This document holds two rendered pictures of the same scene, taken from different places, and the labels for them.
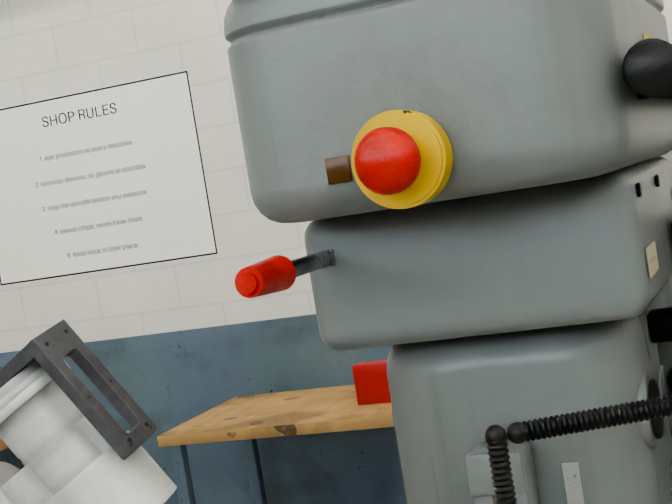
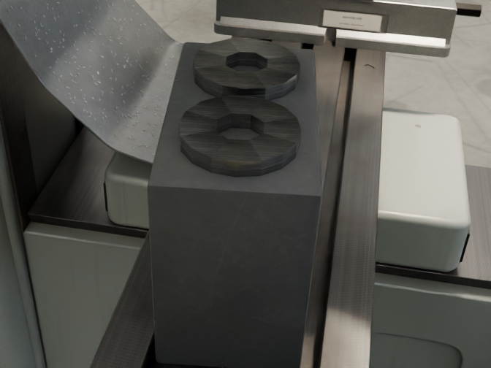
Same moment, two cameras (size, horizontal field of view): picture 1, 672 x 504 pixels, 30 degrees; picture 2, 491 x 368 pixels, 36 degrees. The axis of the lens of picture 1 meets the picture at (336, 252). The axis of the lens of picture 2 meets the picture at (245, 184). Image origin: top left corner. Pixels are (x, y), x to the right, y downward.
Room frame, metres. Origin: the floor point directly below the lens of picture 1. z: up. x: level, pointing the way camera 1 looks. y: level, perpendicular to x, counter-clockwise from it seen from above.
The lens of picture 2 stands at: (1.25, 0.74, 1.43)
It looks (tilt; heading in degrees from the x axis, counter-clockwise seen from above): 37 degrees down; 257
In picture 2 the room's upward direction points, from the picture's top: 3 degrees clockwise
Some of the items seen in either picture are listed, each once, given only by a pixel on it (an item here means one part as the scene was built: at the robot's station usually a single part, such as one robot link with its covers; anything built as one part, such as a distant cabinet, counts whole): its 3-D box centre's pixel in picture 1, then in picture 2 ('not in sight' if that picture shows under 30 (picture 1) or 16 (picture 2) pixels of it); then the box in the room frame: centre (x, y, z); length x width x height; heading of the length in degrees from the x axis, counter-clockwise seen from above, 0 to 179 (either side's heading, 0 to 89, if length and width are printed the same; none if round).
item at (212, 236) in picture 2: not in sight; (239, 193); (1.14, 0.24, 1.04); 0.22 x 0.12 x 0.20; 76
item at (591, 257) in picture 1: (516, 243); not in sight; (1.02, -0.15, 1.68); 0.34 x 0.24 x 0.10; 159
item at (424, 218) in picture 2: not in sight; (292, 158); (0.98, -0.13, 0.80); 0.50 x 0.35 x 0.12; 159
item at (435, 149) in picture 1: (401, 159); not in sight; (0.77, -0.05, 1.76); 0.06 x 0.02 x 0.06; 69
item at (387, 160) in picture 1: (390, 160); not in sight; (0.74, -0.04, 1.76); 0.04 x 0.03 x 0.04; 69
